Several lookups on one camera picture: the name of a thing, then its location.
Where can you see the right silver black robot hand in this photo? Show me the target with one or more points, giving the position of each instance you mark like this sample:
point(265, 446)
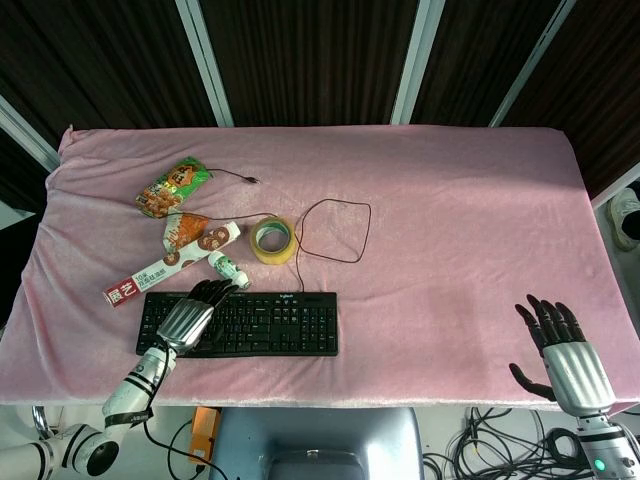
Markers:
point(575, 367)

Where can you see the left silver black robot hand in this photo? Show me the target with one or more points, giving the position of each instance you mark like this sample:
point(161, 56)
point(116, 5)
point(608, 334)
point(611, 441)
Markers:
point(187, 317)

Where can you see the black computer keyboard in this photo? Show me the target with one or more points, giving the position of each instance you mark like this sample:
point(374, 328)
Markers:
point(260, 325)

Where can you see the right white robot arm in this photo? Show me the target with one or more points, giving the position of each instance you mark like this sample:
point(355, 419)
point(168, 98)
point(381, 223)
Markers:
point(607, 445)

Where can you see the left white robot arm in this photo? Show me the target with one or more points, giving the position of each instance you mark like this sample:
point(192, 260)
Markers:
point(120, 400)

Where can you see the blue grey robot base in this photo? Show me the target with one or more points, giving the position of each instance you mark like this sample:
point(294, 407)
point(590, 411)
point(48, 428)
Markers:
point(320, 445)

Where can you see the long baking paper box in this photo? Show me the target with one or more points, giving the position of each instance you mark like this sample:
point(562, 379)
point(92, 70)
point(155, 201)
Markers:
point(172, 265)

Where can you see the small white green bottle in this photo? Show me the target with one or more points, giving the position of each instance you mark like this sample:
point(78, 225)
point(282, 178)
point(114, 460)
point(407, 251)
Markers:
point(229, 269)

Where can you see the orange white snack packet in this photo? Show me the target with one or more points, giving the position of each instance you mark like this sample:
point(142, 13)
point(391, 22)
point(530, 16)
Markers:
point(182, 230)

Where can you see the yellow packing tape roll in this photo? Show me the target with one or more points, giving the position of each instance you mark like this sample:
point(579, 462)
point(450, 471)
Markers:
point(272, 241)

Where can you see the orange power box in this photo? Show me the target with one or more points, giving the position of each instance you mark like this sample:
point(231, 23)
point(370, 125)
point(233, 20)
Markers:
point(205, 435)

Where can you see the green snack bag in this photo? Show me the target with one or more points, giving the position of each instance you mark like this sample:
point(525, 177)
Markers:
point(172, 187)

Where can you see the white sneaker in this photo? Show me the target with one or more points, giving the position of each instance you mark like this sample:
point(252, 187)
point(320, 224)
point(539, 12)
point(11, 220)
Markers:
point(625, 215)

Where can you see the pink fleece table cloth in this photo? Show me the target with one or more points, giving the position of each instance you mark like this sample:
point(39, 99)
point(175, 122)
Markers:
point(350, 240)

